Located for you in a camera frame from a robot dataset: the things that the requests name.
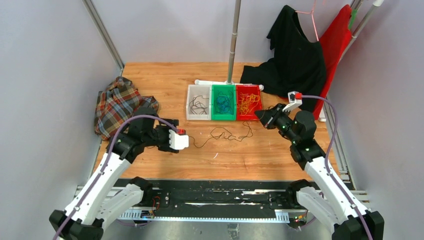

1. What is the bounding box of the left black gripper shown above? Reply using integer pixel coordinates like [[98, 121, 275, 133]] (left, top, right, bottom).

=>
[[144, 119, 180, 151]]

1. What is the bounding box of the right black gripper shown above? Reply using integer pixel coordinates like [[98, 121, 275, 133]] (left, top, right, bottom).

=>
[[254, 103, 299, 144]]

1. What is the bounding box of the yellow cable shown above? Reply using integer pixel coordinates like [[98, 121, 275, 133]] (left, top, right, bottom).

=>
[[239, 92, 263, 116]]

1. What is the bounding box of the light blue cable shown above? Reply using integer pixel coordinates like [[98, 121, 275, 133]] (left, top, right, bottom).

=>
[[215, 96, 234, 114]]

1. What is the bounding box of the dark blue cable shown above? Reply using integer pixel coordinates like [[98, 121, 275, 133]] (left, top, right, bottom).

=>
[[216, 91, 234, 109]]

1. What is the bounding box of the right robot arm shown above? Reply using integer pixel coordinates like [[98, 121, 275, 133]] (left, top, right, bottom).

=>
[[254, 103, 385, 240]]

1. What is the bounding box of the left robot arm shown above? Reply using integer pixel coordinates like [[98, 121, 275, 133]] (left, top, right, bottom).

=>
[[49, 107, 189, 240]]

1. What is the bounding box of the red plastic bin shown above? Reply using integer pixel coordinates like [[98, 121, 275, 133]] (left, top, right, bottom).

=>
[[235, 85, 263, 121]]

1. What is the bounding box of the green plastic bin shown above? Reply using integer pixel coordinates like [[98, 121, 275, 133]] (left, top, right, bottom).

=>
[[211, 85, 237, 121]]

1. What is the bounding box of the white plastic bin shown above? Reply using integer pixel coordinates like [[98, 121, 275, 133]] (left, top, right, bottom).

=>
[[185, 84, 212, 121]]

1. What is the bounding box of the metal stand pole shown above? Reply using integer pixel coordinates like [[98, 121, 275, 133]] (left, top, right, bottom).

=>
[[225, 0, 242, 85]]

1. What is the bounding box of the plaid flannel shirt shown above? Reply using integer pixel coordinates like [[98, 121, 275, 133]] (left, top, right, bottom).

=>
[[94, 76, 160, 141]]

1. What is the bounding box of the black t-shirt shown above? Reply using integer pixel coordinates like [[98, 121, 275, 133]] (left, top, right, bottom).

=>
[[240, 5, 327, 98]]

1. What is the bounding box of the white stand base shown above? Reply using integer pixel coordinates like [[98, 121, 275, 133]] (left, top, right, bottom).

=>
[[194, 79, 254, 86]]

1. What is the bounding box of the red garment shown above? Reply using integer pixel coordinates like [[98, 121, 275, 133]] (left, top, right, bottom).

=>
[[301, 5, 352, 119]]

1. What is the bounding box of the pink clothes hanger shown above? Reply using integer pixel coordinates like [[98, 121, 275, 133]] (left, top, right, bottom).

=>
[[295, 0, 320, 42]]

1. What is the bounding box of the green clothes hanger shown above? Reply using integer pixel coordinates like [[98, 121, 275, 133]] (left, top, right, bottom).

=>
[[348, 9, 358, 30]]

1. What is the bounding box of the white garment rack pole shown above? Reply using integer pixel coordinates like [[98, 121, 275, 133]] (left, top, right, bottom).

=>
[[339, 0, 384, 61]]

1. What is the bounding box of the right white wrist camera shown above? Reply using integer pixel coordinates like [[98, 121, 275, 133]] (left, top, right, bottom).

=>
[[283, 91, 303, 113]]

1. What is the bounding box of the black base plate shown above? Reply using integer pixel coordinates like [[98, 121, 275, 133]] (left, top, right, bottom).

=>
[[135, 179, 308, 220]]

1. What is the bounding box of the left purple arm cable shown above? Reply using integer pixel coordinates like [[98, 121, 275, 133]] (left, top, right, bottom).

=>
[[52, 114, 186, 240]]

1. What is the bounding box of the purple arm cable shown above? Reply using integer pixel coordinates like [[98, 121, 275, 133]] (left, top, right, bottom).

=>
[[294, 93, 375, 240], [52, 114, 186, 240]]

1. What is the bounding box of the aluminium frame rail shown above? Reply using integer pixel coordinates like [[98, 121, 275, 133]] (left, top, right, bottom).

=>
[[59, 185, 382, 240]]

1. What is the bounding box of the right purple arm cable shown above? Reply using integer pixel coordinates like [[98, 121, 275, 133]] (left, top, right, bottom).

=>
[[294, 93, 375, 240]]

